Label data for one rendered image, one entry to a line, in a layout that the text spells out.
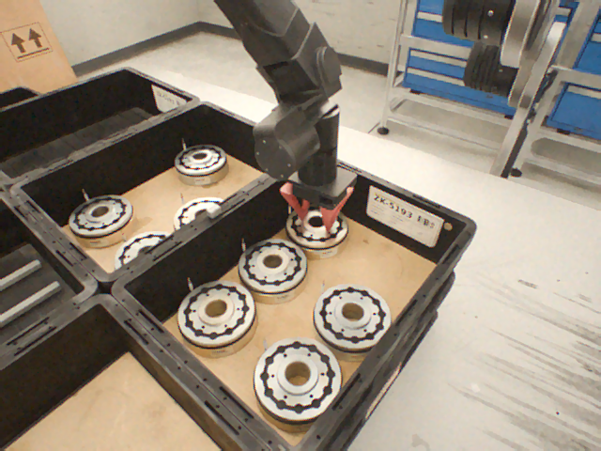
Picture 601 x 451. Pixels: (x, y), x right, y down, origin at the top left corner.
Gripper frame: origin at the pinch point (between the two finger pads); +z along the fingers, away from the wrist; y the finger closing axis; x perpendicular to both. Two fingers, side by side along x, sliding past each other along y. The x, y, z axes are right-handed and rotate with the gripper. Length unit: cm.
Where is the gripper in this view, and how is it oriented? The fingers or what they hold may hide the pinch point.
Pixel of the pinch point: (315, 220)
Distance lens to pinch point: 63.0
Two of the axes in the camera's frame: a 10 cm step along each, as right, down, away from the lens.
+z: 0.2, 7.3, 6.9
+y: 8.3, 3.7, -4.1
